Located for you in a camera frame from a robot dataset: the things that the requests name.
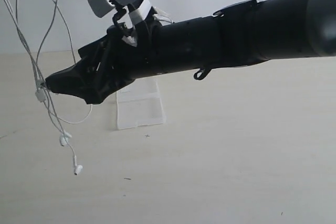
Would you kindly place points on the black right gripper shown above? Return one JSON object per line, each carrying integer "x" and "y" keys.
{"x": 109, "y": 64}

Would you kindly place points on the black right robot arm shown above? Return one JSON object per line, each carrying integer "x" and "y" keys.
{"x": 239, "y": 35}

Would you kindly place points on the clear plastic storage case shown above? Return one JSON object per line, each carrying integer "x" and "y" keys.
{"x": 140, "y": 104}

